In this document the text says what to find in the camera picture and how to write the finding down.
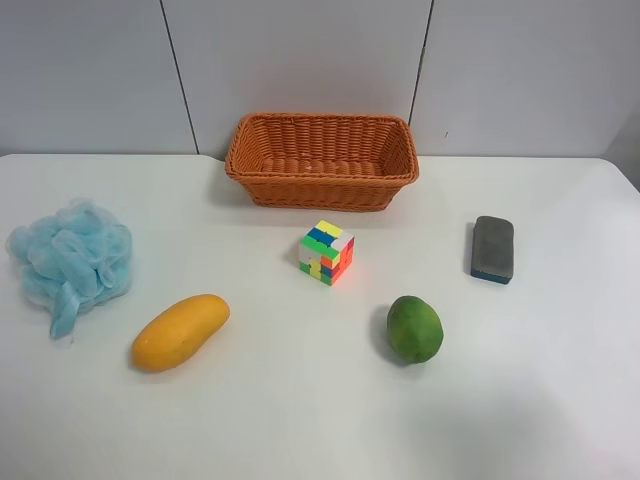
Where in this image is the colourful puzzle cube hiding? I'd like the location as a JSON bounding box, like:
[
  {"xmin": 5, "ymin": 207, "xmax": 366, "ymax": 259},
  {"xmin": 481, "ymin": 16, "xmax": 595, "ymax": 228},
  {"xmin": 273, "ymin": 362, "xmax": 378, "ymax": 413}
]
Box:
[{"xmin": 298, "ymin": 220, "xmax": 355, "ymax": 286}]

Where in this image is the yellow mango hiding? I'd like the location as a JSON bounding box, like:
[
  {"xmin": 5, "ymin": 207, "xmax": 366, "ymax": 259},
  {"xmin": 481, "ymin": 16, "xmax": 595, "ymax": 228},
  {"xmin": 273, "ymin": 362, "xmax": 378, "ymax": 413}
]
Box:
[{"xmin": 130, "ymin": 294, "xmax": 230, "ymax": 373}]

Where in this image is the orange woven plastic basket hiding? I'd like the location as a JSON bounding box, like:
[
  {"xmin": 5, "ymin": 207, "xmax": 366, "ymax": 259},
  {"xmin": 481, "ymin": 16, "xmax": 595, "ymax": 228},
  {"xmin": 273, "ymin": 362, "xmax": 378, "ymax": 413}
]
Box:
[{"xmin": 225, "ymin": 113, "xmax": 419, "ymax": 212}]

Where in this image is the grey blue whiteboard eraser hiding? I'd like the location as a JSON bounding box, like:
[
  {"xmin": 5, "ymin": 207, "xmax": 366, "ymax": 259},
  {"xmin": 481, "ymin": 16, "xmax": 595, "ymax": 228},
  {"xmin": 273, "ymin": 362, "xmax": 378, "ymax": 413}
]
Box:
[{"xmin": 470, "ymin": 216, "xmax": 514, "ymax": 285}]

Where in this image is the light blue bath loofah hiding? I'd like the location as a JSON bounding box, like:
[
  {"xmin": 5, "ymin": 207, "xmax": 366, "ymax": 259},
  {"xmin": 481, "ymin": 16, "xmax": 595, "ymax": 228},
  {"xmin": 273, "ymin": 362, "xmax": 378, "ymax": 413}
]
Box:
[{"xmin": 6, "ymin": 200, "xmax": 133, "ymax": 340}]

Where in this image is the green lemon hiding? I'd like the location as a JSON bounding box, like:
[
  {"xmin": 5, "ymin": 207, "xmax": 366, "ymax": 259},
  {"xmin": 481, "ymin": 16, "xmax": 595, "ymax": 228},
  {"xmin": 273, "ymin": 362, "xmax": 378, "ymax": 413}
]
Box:
[{"xmin": 386, "ymin": 295, "xmax": 444, "ymax": 364}]

